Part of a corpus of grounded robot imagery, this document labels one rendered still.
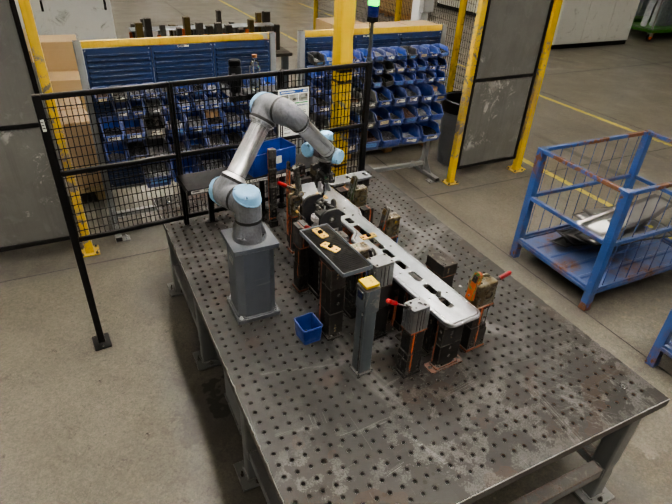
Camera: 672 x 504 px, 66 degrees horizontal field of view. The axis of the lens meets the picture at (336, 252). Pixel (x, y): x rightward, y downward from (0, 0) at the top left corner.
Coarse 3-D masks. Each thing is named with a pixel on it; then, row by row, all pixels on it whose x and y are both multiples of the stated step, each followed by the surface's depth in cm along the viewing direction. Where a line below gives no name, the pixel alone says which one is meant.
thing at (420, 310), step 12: (420, 300) 205; (408, 312) 202; (420, 312) 201; (408, 324) 204; (420, 324) 205; (408, 336) 208; (420, 336) 210; (408, 348) 210; (420, 348) 214; (408, 360) 213; (420, 360) 218; (396, 372) 221; (408, 372) 219; (420, 372) 221
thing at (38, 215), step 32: (0, 0) 306; (0, 32) 314; (32, 32) 319; (0, 64) 322; (0, 96) 331; (0, 128) 340; (32, 128) 349; (0, 160) 350; (32, 160) 359; (64, 160) 365; (0, 192) 360; (32, 192) 370; (0, 224) 372; (32, 224) 382; (64, 224) 392
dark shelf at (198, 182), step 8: (296, 160) 322; (304, 160) 322; (312, 160) 323; (224, 168) 308; (176, 176) 296; (184, 176) 296; (192, 176) 297; (200, 176) 297; (208, 176) 297; (216, 176) 298; (248, 176) 300; (264, 176) 301; (280, 176) 307; (184, 184) 288; (192, 184) 288; (200, 184) 288; (208, 184) 289; (192, 192) 283; (200, 192) 285
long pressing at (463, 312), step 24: (312, 192) 293; (336, 192) 294; (360, 216) 272; (360, 240) 252; (384, 240) 253; (408, 264) 236; (408, 288) 220; (432, 312) 208; (456, 312) 209; (480, 312) 210
